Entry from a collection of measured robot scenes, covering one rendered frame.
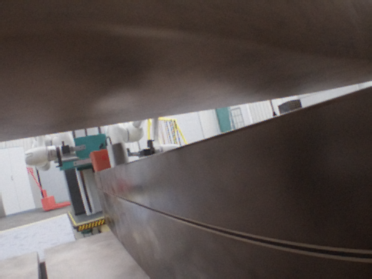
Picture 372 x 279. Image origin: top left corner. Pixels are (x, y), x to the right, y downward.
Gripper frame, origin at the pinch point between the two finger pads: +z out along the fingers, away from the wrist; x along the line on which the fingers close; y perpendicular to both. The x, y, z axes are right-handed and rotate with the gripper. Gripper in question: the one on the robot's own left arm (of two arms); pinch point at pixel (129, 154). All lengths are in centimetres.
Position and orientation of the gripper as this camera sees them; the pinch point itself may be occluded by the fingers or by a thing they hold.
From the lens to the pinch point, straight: 142.9
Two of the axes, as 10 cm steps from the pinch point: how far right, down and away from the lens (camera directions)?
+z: -8.6, 0.5, -5.1
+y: 1.3, 9.8, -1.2
